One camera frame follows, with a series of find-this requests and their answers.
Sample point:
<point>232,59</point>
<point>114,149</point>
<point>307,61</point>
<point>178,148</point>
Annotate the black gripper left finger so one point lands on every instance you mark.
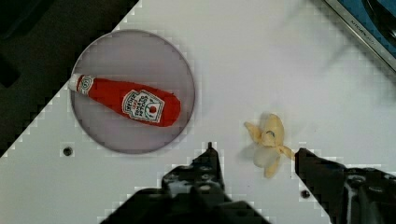
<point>189,194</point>

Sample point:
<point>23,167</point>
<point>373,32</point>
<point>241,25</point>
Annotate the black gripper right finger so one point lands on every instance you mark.
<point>348,195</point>

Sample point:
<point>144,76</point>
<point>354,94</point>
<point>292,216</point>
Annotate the plush peeled banana toy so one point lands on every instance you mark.
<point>269,140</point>

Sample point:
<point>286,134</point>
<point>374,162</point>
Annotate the black toaster oven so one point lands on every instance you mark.
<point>373,22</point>

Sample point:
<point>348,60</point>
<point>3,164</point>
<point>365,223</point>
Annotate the plush red ketchup bottle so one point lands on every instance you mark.
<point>131,100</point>

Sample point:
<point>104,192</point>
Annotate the grey round plate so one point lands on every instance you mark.
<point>140,57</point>

